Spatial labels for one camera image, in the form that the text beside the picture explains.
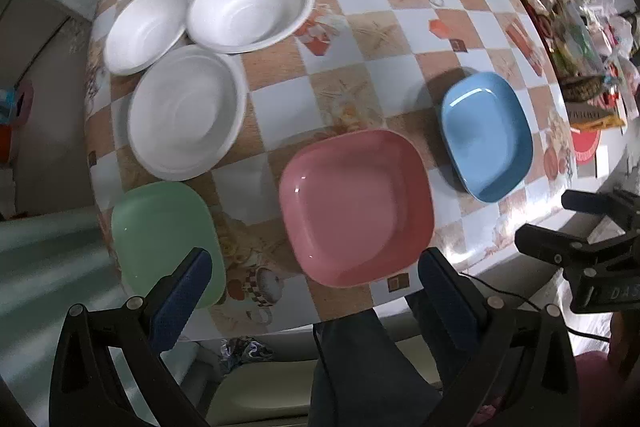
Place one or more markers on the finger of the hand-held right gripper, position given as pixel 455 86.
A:
pixel 550 247
pixel 590 203

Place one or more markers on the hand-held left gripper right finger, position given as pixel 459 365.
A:
pixel 450 302

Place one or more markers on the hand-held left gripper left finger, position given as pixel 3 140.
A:
pixel 184 294

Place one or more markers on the green plastic plate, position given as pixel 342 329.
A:
pixel 155 232

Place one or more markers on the blue plastic plate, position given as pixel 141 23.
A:
pixel 485 137

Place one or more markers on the pink plastic plate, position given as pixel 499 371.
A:
pixel 350 207

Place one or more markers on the small white foam bowl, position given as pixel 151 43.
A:
pixel 145 32

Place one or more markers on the pink cushion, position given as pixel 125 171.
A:
pixel 600 374

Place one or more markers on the brown printed box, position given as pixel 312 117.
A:
pixel 587 113

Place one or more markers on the wicker basket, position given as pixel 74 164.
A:
pixel 582 89

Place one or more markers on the beige chair seat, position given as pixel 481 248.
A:
pixel 260 387

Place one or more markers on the pale green cloth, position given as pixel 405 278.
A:
pixel 40 267

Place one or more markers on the pile of plastic food packets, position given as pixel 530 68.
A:
pixel 575 32

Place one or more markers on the checkered printed tablecloth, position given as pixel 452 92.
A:
pixel 350 7

